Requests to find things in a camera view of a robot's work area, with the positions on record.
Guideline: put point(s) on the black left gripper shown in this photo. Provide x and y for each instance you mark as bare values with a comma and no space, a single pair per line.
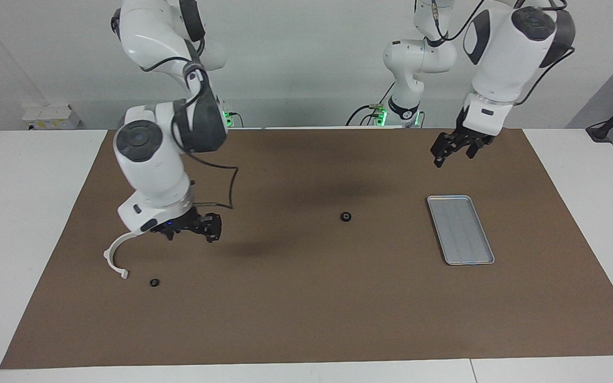
474,133

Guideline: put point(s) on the silver metal tray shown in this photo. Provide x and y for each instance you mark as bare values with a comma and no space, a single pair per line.
461,230

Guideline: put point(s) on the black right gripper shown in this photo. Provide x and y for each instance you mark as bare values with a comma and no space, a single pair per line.
184,223

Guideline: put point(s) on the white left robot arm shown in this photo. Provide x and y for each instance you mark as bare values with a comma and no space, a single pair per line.
508,58

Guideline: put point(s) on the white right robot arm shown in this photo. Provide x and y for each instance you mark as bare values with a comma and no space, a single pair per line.
152,159

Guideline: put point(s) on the brown table mat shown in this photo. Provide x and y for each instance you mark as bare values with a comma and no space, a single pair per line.
312,308

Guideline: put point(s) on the white power strip box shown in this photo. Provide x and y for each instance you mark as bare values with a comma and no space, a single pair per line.
51,117

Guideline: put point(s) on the white semicircular plastic bracket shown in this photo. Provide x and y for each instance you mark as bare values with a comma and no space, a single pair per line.
112,250

